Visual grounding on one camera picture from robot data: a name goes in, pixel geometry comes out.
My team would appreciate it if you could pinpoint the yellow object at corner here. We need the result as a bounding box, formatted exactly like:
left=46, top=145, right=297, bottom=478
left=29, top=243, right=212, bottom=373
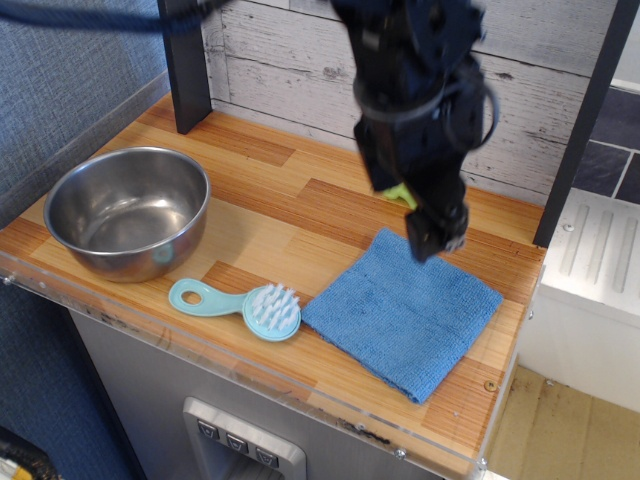
left=1, top=441, right=62, bottom=480

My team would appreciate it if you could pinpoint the light blue scrub brush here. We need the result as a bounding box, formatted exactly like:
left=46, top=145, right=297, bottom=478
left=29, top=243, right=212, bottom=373
left=168, top=279, right=301, bottom=342

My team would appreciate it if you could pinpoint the stainless steel bowl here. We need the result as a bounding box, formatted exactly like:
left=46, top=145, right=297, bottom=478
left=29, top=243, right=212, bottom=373
left=44, top=146, right=211, bottom=283

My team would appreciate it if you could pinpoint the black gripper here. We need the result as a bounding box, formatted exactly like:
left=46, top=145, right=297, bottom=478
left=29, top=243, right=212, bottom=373
left=354, top=86, right=486, bottom=263

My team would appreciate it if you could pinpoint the dark right frame post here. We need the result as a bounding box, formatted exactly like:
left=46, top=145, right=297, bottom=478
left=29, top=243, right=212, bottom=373
left=533, top=0, right=639, bottom=248

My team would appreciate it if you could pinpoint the silver dispenser button panel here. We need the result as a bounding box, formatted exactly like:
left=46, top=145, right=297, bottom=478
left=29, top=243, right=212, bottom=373
left=183, top=397, right=307, bottom=479

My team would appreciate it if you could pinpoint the green toy broccoli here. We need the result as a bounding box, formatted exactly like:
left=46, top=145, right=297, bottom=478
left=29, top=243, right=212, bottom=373
left=382, top=183, right=418, bottom=211

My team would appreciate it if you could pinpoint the blue towel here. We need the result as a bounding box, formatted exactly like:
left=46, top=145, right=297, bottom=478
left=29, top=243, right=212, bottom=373
left=302, top=229, right=503, bottom=404

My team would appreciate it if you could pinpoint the white ridged side unit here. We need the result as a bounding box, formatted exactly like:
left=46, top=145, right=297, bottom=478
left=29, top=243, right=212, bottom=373
left=518, top=189, right=639, bottom=411

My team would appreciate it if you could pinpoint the dark frame post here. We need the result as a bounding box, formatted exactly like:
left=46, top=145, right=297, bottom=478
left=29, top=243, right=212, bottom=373
left=163, top=17, right=212, bottom=134
left=533, top=0, right=639, bottom=248

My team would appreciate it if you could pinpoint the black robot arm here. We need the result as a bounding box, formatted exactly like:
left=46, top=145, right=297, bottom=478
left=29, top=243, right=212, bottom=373
left=331, top=1, right=497, bottom=262

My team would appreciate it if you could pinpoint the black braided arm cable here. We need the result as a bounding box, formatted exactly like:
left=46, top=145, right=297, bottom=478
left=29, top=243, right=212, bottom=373
left=0, top=0, right=226, bottom=39

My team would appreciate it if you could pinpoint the dark left frame post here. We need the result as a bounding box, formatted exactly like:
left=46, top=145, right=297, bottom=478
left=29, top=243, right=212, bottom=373
left=163, top=17, right=212, bottom=134

